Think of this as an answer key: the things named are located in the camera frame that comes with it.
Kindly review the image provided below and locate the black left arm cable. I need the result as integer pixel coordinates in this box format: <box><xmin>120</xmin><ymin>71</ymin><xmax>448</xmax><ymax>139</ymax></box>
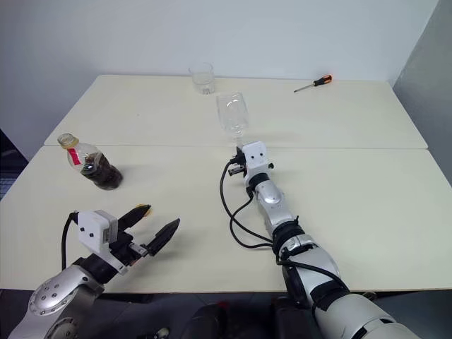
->
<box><xmin>61</xmin><ymin>210</ymin><xmax>79</xmax><ymax>270</ymax></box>

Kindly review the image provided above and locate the clear glass tumbler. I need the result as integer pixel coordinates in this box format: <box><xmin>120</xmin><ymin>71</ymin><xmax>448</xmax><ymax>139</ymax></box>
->
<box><xmin>188</xmin><ymin>62</ymin><xmax>216</xmax><ymax>95</ymax></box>

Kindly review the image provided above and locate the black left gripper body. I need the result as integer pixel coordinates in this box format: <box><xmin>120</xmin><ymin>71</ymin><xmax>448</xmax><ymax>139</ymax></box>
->
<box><xmin>107</xmin><ymin>227</ymin><xmax>151</xmax><ymax>266</ymax></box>

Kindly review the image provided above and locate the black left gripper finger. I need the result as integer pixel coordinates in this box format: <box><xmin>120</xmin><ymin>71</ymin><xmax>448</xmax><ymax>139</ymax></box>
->
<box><xmin>147</xmin><ymin>218</ymin><xmax>182</xmax><ymax>257</ymax></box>
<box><xmin>118</xmin><ymin>206</ymin><xmax>153</xmax><ymax>234</ymax></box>

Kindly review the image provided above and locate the clear wine glass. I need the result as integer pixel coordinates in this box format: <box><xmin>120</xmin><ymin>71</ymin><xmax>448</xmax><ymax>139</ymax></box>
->
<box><xmin>215</xmin><ymin>92</ymin><xmax>250</xmax><ymax>146</ymax></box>

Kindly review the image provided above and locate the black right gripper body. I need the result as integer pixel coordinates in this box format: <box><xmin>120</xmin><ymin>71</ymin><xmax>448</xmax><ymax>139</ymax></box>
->
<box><xmin>227</xmin><ymin>151</ymin><xmax>248</xmax><ymax>178</ymax></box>

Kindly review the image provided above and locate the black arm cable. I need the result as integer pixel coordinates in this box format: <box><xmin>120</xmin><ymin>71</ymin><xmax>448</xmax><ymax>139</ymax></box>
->
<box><xmin>61</xmin><ymin>210</ymin><xmax>79</xmax><ymax>270</ymax></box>
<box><xmin>219</xmin><ymin>160</ymin><xmax>280</xmax><ymax>250</ymax></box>

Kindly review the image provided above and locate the plastic bottle with dark drink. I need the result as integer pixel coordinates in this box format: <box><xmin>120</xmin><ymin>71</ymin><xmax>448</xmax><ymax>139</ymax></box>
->
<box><xmin>57</xmin><ymin>133</ymin><xmax>125</xmax><ymax>191</ymax></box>

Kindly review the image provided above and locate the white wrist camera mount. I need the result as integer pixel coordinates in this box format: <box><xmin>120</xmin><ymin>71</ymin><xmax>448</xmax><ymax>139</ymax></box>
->
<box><xmin>76</xmin><ymin>210</ymin><xmax>130</xmax><ymax>276</ymax></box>
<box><xmin>239</xmin><ymin>141</ymin><xmax>275</xmax><ymax>184</ymax></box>

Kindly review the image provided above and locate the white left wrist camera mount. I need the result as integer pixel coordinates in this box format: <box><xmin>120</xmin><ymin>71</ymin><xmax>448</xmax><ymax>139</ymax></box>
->
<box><xmin>76</xmin><ymin>210</ymin><xmax>130</xmax><ymax>276</ymax></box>

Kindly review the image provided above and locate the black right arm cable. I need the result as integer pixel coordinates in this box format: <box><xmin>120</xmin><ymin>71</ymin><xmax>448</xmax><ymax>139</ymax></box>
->
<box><xmin>219</xmin><ymin>160</ymin><xmax>280</xmax><ymax>250</ymax></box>

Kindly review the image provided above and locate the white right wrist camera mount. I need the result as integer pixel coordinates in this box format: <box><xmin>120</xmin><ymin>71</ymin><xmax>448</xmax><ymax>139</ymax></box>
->
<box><xmin>239</xmin><ymin>141</ymin><xmax>275</xmax><ymax>184</ymax></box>

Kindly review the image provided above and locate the orange and black screwdriver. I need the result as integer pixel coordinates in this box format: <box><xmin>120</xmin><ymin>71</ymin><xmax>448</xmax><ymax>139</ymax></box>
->
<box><xmin>293</xmin><ymin>73</ymin><xmax>333</xmax><ymax>93</ymax></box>

